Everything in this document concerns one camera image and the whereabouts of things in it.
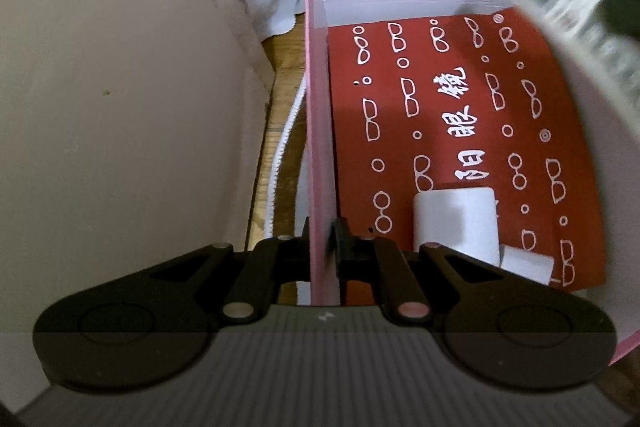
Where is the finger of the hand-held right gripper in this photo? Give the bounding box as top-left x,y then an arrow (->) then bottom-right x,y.
602,0 -> 640,42

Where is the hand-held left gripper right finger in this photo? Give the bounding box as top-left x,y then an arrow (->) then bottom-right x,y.
330,217 -> 503,324

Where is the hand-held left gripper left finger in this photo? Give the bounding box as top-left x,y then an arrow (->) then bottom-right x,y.
150,216 -> 313,323

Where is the pink cardboard box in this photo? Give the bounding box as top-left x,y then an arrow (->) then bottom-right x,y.
302,0 -> 640,365

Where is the white power adapter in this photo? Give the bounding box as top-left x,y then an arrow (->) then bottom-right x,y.
413,187 -> 501,266

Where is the small white block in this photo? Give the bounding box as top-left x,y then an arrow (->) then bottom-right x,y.
499,245 -> 554,284

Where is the red glasses-print bag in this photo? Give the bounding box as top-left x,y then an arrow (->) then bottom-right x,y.
327,4 -> 608,293

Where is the white cord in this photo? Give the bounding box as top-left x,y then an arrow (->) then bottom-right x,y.
266,76 -> 308,242

